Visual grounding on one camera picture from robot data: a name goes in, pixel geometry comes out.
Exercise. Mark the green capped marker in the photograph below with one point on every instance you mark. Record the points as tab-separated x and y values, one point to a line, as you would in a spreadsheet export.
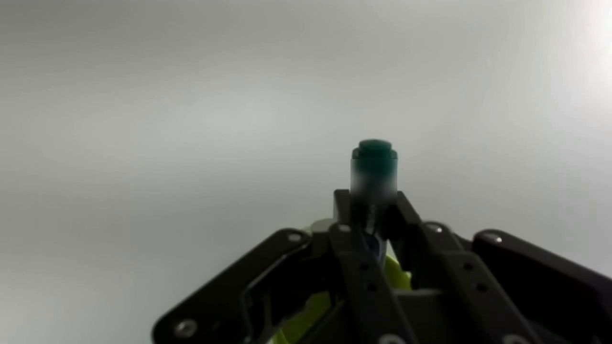
373	172

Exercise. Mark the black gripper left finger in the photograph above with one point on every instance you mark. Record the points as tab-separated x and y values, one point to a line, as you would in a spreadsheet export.
299	279

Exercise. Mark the lime green printed mug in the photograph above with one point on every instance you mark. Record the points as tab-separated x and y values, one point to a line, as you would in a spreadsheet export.
303	317

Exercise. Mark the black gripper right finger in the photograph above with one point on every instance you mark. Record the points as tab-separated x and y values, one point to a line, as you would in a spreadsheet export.
484	287

